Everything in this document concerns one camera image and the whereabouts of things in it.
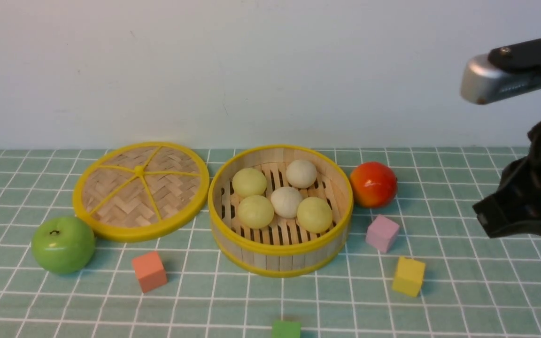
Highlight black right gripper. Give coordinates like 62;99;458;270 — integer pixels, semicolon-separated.
473;122;541;238

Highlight yellow-green bun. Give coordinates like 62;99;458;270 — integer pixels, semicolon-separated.
237;195;275;230
296;197;333;234
232;168;268;198

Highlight white bun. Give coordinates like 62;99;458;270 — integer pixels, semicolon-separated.
270;186;303;218
286;160;317;190

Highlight bamboo steamer tray yellow rim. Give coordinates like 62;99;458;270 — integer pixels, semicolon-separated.
208;144;354;278

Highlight woven bamboo steamer lid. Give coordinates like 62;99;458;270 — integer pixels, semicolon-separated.
72;142;210;243

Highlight green checkered tablecloth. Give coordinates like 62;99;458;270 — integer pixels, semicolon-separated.
0;147;541;338

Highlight yellow cube block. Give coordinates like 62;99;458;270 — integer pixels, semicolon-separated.
391;256;426;297

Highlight pink cube block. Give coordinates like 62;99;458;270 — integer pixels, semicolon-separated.
365;215;400;254

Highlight red orange tomato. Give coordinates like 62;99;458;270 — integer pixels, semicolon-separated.
349;162;398;209

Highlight green cube block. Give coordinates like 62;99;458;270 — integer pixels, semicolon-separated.
272;320;302;338

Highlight orange cube block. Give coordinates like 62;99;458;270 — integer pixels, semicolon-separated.
131;251;168;293

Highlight green apple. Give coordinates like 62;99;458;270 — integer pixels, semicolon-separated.
31;216;96;275

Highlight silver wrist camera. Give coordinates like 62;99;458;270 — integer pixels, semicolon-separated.
460;38;541;105

